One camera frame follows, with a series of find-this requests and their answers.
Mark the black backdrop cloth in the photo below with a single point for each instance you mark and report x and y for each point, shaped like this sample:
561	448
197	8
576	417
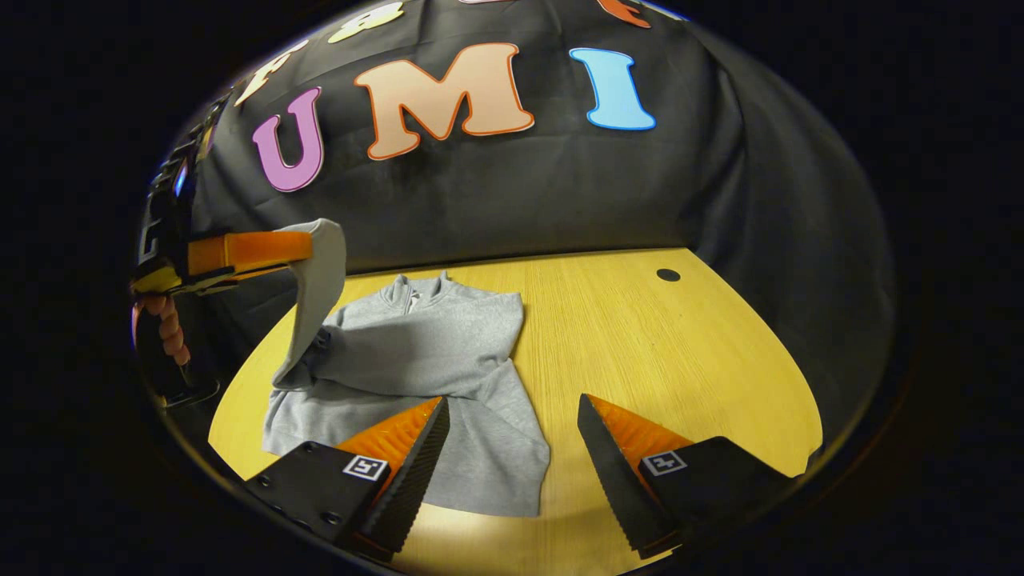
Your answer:
520	192

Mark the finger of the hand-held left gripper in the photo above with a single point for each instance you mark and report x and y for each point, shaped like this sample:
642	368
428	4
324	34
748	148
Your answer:
248	250

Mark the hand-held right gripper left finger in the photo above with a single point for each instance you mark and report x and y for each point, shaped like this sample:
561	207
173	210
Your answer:
416	480

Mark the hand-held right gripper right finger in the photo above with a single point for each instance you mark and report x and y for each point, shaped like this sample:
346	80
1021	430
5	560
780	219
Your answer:
616	480

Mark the grey zip-neck sweatshirt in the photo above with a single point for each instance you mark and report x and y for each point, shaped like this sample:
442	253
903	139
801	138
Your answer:
448	360

